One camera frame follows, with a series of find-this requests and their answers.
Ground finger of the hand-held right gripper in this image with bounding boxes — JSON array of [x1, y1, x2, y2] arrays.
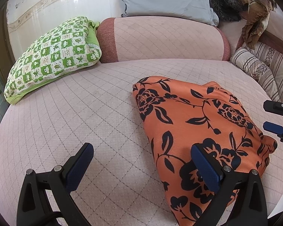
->
[[262, 121, 283, 144], [263, 99, 283, 118]]

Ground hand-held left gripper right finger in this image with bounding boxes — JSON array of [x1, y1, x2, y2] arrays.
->
[[191, 144, 268, 226]]

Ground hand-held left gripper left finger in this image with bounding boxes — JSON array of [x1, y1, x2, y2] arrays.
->
[[16, 143, 95, 226]]

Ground orange floral garment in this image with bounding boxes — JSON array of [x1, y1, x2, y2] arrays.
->
[[132, 76, 278, 226]]

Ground beige striped cushion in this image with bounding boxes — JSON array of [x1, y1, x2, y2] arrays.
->
[[230, 41, 283, 104]]

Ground pink quilted bed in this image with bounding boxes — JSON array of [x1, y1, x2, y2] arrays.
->
[[0, 59, 283, 226]]

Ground brown patterned cloth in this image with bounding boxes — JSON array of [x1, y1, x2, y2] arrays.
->
[[235, 0, 277, 50]]

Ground dark furry cloth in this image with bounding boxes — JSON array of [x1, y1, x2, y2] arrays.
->
[[209, 0, 247, 22]]

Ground green checkered pillow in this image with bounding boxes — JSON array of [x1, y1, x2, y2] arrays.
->
[[4, 16, 102, 105]]

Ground pink bolster cushion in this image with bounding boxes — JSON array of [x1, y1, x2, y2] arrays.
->
[[96, 16, 231, 63]]

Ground grey pillow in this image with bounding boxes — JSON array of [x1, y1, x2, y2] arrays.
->
[[120, 0, 219, 26]]

